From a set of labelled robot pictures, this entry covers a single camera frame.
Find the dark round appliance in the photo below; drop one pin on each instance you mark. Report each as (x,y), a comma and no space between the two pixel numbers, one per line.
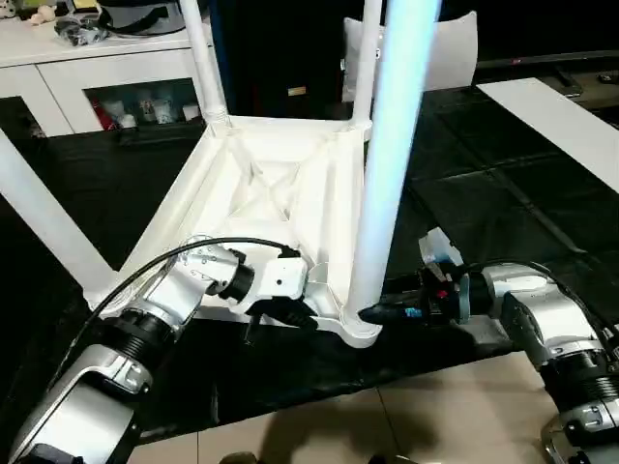
(135,12)

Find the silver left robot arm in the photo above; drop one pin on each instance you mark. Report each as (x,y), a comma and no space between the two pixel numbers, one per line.
(126,338)

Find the white plastic table top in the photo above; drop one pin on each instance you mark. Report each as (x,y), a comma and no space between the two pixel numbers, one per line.
(271,184)

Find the white flat board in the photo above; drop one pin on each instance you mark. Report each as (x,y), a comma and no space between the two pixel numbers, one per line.
(566,121)

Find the white glass-door cabinet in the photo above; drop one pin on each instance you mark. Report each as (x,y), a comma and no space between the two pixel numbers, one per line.
(97,68)

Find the grey cushion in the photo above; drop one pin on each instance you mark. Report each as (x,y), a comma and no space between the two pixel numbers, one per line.
(455,48)

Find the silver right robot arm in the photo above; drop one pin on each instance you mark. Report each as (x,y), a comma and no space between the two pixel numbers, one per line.
(551,329)

